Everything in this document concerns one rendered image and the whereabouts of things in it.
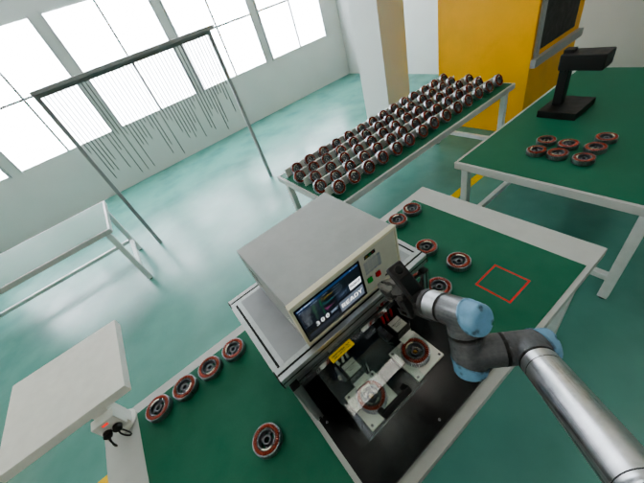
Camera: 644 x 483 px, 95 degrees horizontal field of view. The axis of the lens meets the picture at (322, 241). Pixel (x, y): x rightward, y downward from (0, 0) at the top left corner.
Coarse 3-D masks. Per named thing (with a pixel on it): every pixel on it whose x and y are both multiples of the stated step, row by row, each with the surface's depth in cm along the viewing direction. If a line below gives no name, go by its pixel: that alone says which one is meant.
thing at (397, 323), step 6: (384, 318) 120; (390, 318) 119; (396, 318) 116; (384, 324) 118; (390, 324) 115; (396, 324) 114; (402, 324) 113; (408, 324) 113; (390, 330) 115; (396, 330) 112; (402, 330) 112; (408, 330) 115; (396, 336) 113; (402, 336) 114; (408, 336) 113; (402, 342) 112
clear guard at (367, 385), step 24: (360, 336) 98; (384, 336) 96; (336, 360) 95; (360, 360) 92; (384, 360) 90; (408, 360) 89; (336, 384) 89; (360, 384) 87; (384, 384) 85; (408, 384) 87; (360, 408) 82; (384, 408) 84
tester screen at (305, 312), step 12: (348, 276) 92; (360, 276) 96; (336, 288) 91; (312, 300) 87; (324, 300) 90; (336, 300) 94; (300, 312) 86; (312, 312) 89; (324, 312) 93; (312, 324) 92; (312, 336) 94
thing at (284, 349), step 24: (408, 264) 109; (240, 312) 114; (264, 312) 111; (360, 312) 100; (264, 336) 103; (288, 336) 100; (336, 336) 97; (288, 360) 94; (312, 360) 95; (288, 384) 92
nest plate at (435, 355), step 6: (414, 336) 123; (420, 336) 122; (426, 342) 120; (432, 348) 118; (420, 354) 117; (432, 354) 116; (438, 354) 115; (432, 360) 114; (438, 360) 114; (426, 366) 113; (432, 366) 113; (426, 372) 112
